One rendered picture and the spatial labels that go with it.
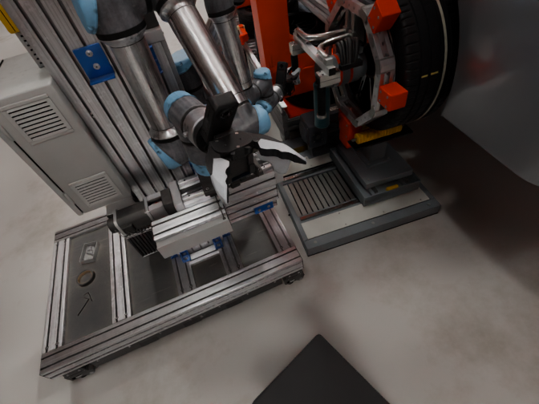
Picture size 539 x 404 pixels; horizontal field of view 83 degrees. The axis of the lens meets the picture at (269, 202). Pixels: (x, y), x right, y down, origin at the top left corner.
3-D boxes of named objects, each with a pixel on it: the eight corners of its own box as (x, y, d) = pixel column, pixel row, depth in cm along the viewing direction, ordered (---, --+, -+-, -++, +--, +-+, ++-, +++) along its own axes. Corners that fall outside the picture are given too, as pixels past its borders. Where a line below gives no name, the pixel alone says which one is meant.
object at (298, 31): (349, 37, 134) (350, 10, 126) (308, 48, 132) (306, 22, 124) (333, 24, 145) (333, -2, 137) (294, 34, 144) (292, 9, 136)
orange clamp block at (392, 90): (393, 96, 128) (405, 107, 122) (375, 101, 127) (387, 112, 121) (395, 80, 123) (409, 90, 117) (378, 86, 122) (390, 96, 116)
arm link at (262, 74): (259, 79, 123) (263, 104, 131) (273, 66, 128) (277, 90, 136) (244, 77, 126) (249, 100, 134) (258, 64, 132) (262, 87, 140)
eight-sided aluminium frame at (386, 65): (382, 142, 146) (404, 16, 105) (370, 146, 145) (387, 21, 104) (335, 90, 181) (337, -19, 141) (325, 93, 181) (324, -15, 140)
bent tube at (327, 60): (371, 54, 121) (374, 25, 113) (326, 66, 119) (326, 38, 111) (351, 38, 132) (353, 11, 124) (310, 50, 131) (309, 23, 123)
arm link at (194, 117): (213, 102, 61) (175, 115, 58) (224, 111, 58) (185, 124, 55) (219, 135, 66) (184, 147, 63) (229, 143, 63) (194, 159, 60)
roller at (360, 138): (405, 131, 163) (407, 123, 158) (354, 147, 160) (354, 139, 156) (399, 126, 166) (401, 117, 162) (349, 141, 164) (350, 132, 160)
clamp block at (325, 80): (340, 82, 125) (341, 70, 121) (320, 88, 124) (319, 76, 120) (335, 77, 128) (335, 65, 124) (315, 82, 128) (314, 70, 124)
